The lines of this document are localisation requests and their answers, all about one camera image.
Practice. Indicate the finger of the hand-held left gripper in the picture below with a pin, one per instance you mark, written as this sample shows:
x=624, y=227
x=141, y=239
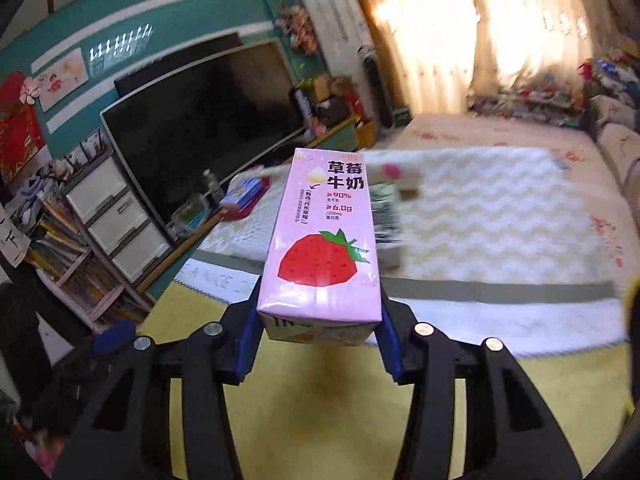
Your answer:
x=114, y=337

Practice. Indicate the green box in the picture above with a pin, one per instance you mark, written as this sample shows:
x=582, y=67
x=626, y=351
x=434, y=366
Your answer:
x=401, y=116

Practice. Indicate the beige embroidered curtain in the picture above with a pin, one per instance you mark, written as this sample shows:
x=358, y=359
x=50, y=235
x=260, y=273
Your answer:
x=490, y=25

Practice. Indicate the blue tissue pack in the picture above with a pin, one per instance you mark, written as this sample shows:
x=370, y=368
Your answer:
x=242, y=192

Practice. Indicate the open cardboard boxes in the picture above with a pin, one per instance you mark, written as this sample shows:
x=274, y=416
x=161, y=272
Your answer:
x=330, y=95

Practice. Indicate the white plastic drawer unit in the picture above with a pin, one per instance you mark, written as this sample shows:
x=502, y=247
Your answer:
x=115, y=215

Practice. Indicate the pile of plush toys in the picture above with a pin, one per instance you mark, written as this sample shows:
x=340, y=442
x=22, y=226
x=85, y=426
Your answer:
x=610, y=75

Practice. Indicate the white standing air conditioner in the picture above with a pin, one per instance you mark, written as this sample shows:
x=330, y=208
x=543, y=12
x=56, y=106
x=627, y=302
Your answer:
x=340, y=25

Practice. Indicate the beige sofa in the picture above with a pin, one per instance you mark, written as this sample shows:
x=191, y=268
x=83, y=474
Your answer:
x=615, y=145

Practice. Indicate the white zigzag tablecloth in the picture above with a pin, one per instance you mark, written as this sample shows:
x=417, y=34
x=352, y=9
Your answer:
x=500, y=220

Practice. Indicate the white wall poster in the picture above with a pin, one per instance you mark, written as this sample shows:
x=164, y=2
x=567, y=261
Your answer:
x=62, y=77

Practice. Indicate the clear water bottle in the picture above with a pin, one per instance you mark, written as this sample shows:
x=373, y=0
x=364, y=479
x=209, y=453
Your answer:
x=210, y=190

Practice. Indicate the red wall hanging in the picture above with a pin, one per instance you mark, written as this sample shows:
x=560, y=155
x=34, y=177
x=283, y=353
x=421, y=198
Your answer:
x=20, y=130

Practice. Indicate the red flat box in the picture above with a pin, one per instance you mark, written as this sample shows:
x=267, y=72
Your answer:
x=240, y=214

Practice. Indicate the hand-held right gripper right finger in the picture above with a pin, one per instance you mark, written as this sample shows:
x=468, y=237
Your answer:
x=392, y=345

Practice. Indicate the shelf of books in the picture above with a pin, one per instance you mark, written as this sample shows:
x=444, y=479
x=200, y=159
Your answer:
x=65, y=250

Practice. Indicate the yellow table mat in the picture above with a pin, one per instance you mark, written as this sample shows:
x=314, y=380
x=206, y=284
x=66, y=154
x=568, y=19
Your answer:
x=320, y=410

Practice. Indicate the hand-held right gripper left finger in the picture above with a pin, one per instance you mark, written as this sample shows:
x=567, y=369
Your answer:
x=247, y=330

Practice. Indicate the pink strawberry milk carton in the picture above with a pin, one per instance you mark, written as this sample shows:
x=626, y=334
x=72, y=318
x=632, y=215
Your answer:
x=392, y=210
x=320, y=220

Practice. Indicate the yellow crate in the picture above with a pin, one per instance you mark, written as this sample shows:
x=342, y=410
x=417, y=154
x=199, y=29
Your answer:
x=365, y=135

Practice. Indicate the artificial flower decoration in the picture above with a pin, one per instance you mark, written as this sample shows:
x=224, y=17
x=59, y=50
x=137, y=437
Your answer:
x=297, y=27

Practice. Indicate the black television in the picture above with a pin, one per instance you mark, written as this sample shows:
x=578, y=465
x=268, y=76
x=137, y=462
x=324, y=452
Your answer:
x=200, y=125

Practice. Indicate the clear plastic box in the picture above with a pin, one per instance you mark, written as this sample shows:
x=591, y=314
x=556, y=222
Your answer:
x=190, y=215

